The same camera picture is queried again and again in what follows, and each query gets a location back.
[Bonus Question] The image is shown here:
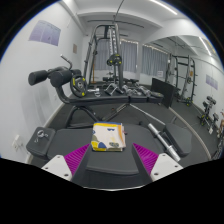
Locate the black upright panel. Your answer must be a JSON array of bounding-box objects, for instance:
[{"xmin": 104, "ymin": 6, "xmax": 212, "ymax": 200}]
[{"xmin": 151, "ymin": 77, "xmax": 176, "ymax": 108}]

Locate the small black yellow weight plate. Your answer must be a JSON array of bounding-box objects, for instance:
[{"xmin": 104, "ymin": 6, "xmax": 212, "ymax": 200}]
[{"xmin": 106, "ymin": 53, "xmax": 123, "ymax": 67}]

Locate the grey window curtain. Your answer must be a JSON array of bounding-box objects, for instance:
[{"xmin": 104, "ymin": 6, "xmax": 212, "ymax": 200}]
[
  {"xmin": 140, "ymin": 44, "xmax": 170, "ymax": 77},
  {"xmin": 94, "ymin": 39, "xmax": 139, "ymax": 74}
]

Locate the black bench with roller pads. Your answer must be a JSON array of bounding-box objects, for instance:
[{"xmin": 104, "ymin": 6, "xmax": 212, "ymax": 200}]
[{"xmin": 27, "ymin": 54, "xmax": 166, "ymax": 130}]

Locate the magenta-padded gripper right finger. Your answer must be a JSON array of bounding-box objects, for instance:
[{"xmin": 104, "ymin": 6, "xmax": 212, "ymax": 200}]
[{"xmin": 131, "ymin": 142, "xmax": 184, "ymax": 183}]

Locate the black steel squat rack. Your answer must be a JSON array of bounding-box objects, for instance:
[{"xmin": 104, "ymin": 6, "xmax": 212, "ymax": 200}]
[{"xmin": 165, "ymin": 53, "xmax": 198, "ymax": 107}]

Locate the small purple wall poster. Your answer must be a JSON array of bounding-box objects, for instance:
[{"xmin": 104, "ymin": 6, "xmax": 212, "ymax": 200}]
[{"xmin": 205, "ymin": 73, "xmax": 221, "ymax": 91}]

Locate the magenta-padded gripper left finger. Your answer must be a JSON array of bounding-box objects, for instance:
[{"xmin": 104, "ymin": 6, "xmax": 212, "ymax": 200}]
[{"xmin": 41, "ymin": 143, "xmax": 93, "ymax": 183}]

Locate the grey steel power rack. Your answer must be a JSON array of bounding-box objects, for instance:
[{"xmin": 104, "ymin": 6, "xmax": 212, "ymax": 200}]
[{"xmin": 83, "ymin": 22, "xmax": 125, "ymax": 96}]

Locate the white wall outlet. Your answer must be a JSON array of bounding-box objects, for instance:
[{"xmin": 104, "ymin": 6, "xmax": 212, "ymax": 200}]
[{"xmin": 11, "ymin": 134, "xmax": 24, "ymax": 151}]

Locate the large black yellow weight plate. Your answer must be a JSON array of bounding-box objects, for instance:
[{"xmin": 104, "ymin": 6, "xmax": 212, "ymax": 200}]
[{"xmin": 69, "ymin": 73, "xmax": 88, "ymax": 98}]

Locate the yellow grey printed towel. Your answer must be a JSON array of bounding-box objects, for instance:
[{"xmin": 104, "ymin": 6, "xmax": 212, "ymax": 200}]
[{"xmin": 90, "ymin": 121, "xmax": 128, "ymax": 153}]

